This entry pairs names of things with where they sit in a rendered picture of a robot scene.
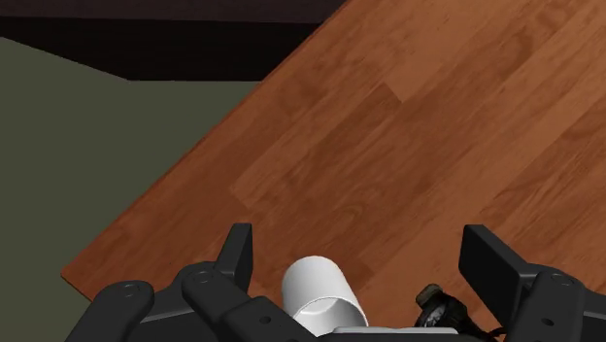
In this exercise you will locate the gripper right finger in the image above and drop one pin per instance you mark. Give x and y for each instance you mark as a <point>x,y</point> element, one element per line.
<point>530,289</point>

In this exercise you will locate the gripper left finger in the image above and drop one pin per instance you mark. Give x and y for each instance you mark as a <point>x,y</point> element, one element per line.
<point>222,293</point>

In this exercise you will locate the white cylindrical cup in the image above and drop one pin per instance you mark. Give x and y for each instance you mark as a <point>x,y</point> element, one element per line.
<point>323,294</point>

